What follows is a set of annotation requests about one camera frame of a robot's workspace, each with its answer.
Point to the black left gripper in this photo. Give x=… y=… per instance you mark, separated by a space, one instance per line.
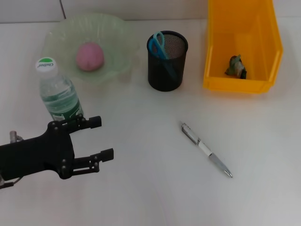
x=35 y=155

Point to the clear water bottle green label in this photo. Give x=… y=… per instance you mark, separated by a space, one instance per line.
x=58 y=94

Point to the white silver ballpoint pen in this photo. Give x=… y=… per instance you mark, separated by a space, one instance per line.
x=204 y=148

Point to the blue teal scissors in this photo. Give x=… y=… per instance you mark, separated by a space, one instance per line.
x=161 y=50

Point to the green plastic wrapper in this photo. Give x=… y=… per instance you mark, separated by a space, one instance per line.
x=236 y=67

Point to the pink peach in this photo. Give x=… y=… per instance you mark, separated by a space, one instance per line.
x=89 y=57

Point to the black mesh pen holder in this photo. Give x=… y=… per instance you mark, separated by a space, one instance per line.
x=164 y=77

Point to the translucent green fruit plate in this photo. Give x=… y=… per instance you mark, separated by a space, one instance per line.
x=63 y=35

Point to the yellow plastic storage bin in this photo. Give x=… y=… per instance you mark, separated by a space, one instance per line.
x=254 y=23

